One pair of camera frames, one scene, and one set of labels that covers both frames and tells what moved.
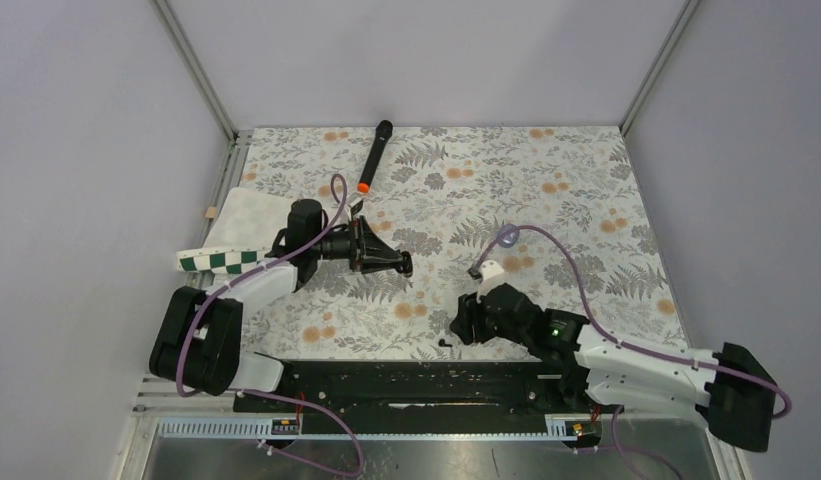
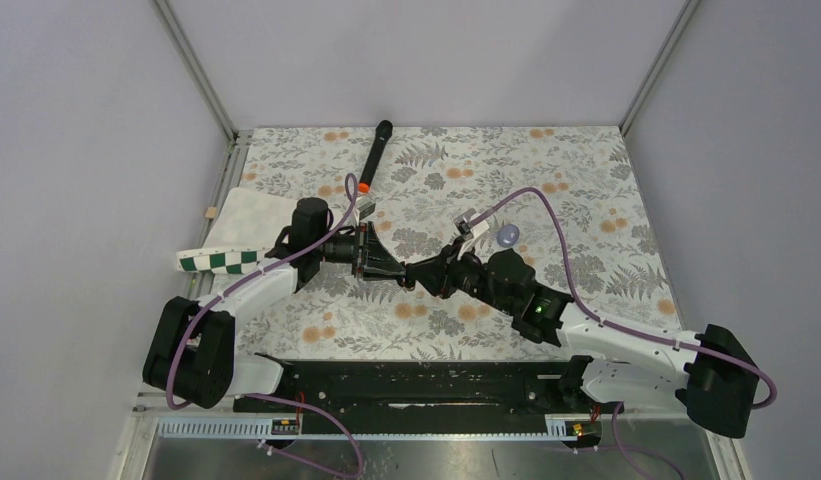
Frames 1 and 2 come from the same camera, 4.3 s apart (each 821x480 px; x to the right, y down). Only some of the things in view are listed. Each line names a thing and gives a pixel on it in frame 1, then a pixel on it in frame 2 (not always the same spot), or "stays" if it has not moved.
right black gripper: [470, 313] → [439, 273]
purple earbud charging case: [508, 235] stays
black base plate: [422, 390] stays
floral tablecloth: [555, 210] stays
